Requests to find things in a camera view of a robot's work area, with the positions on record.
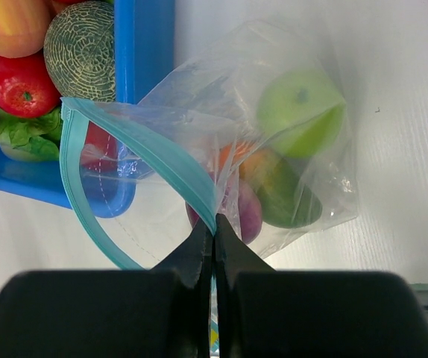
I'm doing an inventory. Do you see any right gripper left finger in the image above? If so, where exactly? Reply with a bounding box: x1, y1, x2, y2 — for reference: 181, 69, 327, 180
0, 223, 213, 357

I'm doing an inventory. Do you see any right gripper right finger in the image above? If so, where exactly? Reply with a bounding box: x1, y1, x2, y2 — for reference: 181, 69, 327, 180
213, 215, 428, 357

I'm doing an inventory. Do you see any purple onion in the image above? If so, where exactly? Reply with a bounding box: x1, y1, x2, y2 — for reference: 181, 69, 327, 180
186, 178, 264, 245

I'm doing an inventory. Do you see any clear zip top bag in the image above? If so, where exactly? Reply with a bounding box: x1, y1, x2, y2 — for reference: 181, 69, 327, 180
60, 20, 358, 269

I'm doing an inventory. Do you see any green apple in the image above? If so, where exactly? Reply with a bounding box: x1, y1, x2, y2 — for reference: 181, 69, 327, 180
257, 69, 346, 158

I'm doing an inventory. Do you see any orange peach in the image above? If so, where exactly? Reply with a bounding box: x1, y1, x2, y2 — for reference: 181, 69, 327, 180
0, 0, 54, 58

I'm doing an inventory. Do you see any small red tomato front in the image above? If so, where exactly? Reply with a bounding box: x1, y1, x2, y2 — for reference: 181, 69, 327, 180
80, 122, 118, 172

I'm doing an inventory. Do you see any green lettuce leaf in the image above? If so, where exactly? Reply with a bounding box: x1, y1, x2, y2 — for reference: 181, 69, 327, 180
0, 107, 63, 162

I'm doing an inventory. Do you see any red tomato centre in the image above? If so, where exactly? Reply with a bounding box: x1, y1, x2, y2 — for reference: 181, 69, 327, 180
0, 51, 60, 119

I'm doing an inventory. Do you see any netted cantaloupe melon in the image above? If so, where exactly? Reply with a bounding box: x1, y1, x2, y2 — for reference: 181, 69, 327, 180
43, 1, 116, 101

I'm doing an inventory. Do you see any blue plastic bin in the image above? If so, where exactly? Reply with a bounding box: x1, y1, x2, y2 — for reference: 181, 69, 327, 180
0, 1, 175, 218

